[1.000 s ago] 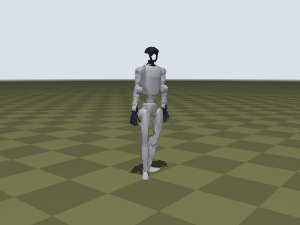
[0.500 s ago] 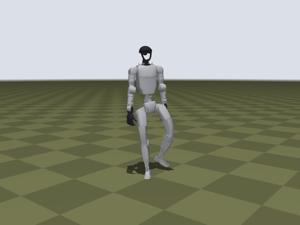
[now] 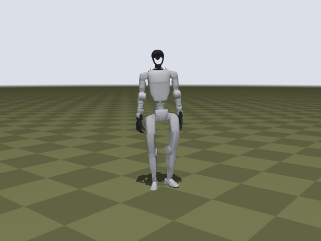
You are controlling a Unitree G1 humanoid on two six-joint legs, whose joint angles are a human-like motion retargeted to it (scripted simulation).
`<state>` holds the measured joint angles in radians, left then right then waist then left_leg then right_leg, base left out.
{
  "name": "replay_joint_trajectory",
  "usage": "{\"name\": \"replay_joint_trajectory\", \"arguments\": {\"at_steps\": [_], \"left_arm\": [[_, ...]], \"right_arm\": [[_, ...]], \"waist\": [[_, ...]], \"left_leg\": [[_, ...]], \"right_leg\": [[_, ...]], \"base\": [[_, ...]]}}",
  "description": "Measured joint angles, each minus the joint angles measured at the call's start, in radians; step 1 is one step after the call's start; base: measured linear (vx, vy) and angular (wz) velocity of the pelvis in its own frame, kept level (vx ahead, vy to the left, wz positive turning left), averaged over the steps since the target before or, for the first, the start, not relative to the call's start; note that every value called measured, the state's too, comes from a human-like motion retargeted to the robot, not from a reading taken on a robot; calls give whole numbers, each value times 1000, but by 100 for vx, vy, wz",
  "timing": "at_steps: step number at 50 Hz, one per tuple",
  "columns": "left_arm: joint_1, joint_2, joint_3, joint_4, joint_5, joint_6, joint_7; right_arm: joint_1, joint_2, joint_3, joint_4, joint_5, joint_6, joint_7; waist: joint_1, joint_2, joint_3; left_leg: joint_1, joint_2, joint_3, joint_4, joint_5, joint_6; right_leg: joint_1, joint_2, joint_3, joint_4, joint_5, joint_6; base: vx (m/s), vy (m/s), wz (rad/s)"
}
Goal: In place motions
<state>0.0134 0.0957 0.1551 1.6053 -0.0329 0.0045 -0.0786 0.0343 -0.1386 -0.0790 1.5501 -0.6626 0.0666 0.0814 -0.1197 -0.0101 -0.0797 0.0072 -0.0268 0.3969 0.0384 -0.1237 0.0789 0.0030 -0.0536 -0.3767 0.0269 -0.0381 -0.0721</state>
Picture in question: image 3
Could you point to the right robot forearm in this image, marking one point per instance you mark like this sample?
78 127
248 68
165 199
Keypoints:
140 107

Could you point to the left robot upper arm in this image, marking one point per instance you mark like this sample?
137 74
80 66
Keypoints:
175 84

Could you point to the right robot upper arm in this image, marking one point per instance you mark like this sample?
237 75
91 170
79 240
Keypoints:
142 85

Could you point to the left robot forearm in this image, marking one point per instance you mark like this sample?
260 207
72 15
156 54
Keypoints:
178 105

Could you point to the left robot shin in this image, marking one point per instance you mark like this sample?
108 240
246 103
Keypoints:
170 163

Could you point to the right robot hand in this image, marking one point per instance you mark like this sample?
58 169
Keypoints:
139 124

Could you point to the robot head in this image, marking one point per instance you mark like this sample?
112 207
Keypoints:
157 54

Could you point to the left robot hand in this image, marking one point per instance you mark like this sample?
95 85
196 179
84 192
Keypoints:
180 119

